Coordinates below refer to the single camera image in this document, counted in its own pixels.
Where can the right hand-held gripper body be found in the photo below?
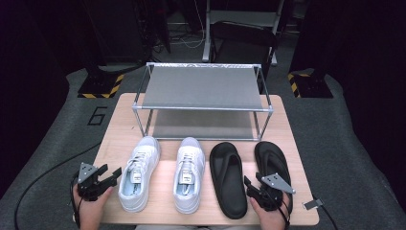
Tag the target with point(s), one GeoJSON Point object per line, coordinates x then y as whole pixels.
{"type": "Point", "coordinates": [269, 191]}

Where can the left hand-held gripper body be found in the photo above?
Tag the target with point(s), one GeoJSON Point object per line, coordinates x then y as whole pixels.
{"type": "Point", "coordinates": [87, 185]}

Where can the black slipper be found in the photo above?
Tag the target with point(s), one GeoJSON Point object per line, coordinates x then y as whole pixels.
{"type": "Point", "coordinates": [228, 182]}
{"type": "Point", "coordinates": [273, 159]}

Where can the white sneaker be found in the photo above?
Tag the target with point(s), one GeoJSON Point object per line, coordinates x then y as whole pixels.
{"type": "Point", "coordinates": [140, 179]}
{"type": "Point", "coordinates": [190, 179]}

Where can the grey metal shoe rack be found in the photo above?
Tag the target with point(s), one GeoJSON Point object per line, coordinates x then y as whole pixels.
{"type": "Point", "coordinates": [202, 86]}

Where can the person's left hand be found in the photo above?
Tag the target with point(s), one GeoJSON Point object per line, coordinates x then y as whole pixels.
{"type": "Point", "coordinates": [92, 207]}

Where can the person's right hand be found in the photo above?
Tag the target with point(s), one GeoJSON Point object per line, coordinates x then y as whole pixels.
{"type": "Point", "coordinates": [269, 215]}

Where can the grey tape piece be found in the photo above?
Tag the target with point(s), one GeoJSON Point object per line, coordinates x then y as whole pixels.
{"type": "Point", "coordinates": [312, 204]}

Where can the striped-edge black stand base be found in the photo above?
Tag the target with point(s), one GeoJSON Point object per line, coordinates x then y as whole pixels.
{"type": "Point", "coordinates": [311, 86]}
{"type": "Point", "coordinates": [102, 86]}

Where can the black chair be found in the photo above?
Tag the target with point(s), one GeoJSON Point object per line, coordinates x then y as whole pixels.
{"type": "Point", "coordinates": [242, 41]}

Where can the white metal stand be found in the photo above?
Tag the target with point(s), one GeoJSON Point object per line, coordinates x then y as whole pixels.
{"type": "Point", "coordinates": [242, 16]}

